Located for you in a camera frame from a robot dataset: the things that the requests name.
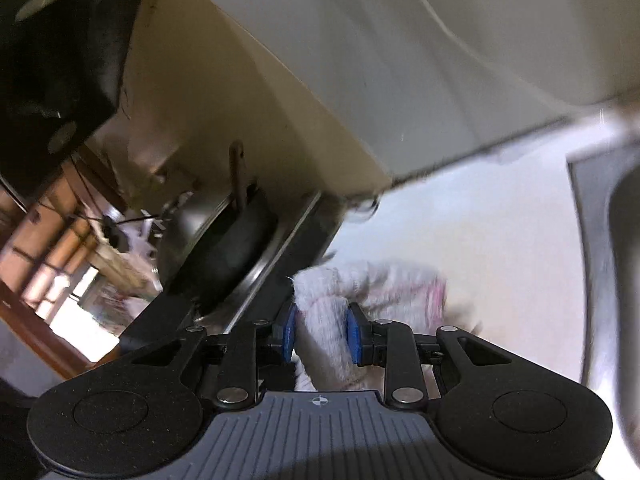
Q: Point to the wooden window frame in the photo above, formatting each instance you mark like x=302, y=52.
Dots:
x=55, y=240

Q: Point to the black range hood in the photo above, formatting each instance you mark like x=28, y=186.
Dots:
x=60, y=60

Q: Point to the white plastic bag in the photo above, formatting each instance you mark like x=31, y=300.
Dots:
x=140, y=255

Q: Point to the white towel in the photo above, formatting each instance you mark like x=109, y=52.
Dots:
x=390, y=285

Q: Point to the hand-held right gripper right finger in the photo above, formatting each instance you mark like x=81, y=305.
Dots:
x=352, y=335

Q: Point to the stainless steel sink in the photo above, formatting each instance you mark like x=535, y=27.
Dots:
x=615, y=260

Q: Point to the black wok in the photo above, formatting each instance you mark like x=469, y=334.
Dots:
x=225, y=255

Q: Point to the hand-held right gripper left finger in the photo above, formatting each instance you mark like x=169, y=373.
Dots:
x=289, y=335

